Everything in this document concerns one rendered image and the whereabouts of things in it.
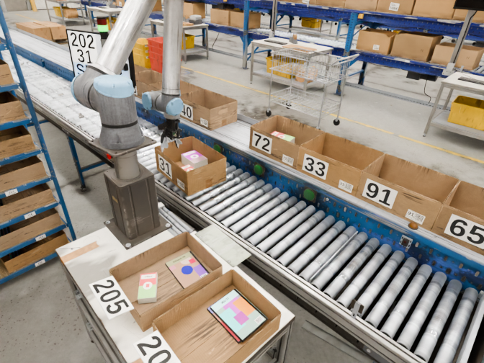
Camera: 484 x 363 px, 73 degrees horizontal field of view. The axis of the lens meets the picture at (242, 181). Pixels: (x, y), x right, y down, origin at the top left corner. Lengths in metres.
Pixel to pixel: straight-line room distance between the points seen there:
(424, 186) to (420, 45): 4.21
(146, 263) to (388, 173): 1.42
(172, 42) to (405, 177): 1.43
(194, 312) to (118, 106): 0.87
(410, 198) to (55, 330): 2.17
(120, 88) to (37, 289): 1.74
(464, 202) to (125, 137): 1.69
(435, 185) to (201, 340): 1.42
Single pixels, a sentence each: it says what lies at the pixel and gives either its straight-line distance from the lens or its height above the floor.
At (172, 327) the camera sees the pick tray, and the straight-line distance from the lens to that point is 1.38.
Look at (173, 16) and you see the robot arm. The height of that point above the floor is 1.72.
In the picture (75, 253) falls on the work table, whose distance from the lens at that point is 1.77.
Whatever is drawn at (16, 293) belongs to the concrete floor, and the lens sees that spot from 2.81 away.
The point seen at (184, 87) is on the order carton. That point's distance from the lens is 3.08.
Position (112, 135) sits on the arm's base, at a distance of 1.47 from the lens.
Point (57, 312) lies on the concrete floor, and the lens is 2.57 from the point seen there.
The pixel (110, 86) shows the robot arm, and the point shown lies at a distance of 1.42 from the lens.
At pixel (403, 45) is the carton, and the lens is 6.14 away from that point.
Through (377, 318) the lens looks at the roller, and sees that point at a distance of 1.52.
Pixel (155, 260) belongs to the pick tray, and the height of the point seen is 0.77.
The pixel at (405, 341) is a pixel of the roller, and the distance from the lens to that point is 1.51.
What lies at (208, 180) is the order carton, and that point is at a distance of 2.02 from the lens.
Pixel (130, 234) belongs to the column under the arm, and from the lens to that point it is 1.71.
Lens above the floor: 1.91
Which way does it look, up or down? 33 degrees down
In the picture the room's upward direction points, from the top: 2 degrees clockwise
